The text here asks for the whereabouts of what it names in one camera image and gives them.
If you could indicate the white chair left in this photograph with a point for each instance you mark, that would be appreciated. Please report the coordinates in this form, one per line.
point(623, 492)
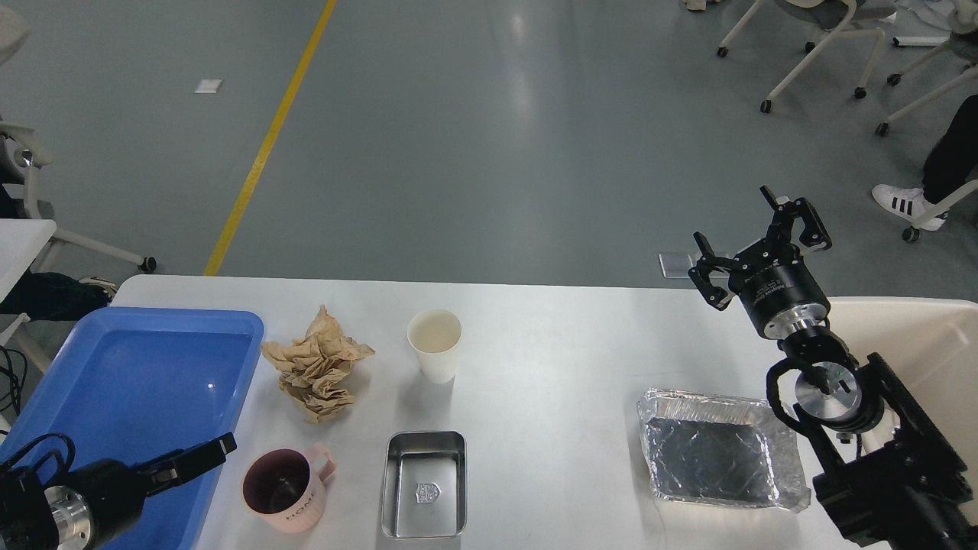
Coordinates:
point(31, 156)

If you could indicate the white office chair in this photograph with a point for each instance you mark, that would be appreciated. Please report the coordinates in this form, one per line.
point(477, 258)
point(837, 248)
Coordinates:
point(831, 22)

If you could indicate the person leg with sneaker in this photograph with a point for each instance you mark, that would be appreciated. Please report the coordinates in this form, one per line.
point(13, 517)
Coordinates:
point(946, 169)

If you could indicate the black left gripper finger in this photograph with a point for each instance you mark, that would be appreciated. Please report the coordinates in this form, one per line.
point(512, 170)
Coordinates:
point(182, 466)

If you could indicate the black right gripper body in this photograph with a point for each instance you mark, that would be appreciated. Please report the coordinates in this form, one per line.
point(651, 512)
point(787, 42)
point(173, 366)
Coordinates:
point(781, 299)

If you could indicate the white chair near sneaker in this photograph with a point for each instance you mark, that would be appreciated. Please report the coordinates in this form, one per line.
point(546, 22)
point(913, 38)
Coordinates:
point(917, 224)

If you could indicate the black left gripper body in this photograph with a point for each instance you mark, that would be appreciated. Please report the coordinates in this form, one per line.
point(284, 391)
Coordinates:
point(95, 504)

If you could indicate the beige plastic bin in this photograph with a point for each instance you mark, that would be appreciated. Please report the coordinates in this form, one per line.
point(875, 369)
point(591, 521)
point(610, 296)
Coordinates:
point(931, 345)

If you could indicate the aluminium foil tray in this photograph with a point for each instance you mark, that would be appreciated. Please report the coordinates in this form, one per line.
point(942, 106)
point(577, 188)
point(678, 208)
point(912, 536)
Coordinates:
point(720, 451)

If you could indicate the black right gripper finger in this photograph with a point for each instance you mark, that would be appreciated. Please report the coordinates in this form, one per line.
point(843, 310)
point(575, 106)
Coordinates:
point(795, 231)
point(702, 269)

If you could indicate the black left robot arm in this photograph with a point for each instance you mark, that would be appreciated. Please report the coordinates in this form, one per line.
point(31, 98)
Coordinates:
point(46, 505)

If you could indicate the white paper cup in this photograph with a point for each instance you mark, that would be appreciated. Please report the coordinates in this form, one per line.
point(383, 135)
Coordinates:
point(435, 337)

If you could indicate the steel rectangular container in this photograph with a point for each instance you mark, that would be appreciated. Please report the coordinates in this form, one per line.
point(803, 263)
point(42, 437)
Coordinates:
point(424, 491)

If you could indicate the crumpled brown paper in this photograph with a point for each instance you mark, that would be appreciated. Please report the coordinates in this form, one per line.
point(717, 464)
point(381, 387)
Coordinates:
point(311, 369)

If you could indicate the white side table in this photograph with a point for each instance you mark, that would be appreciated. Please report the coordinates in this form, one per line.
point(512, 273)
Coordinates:
point(21, 242)

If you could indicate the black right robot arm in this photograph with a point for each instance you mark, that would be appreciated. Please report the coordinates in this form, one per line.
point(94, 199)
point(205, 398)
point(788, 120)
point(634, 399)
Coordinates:
point(888, 473)

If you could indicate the blue plastic tray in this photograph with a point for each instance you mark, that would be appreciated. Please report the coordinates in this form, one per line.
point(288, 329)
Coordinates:
point(133, 384)

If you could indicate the floor socket plate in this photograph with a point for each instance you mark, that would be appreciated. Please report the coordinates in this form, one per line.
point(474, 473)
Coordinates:
point(675, 266)

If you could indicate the pink mug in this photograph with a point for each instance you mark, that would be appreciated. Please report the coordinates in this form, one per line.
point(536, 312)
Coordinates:
point(286, 487)

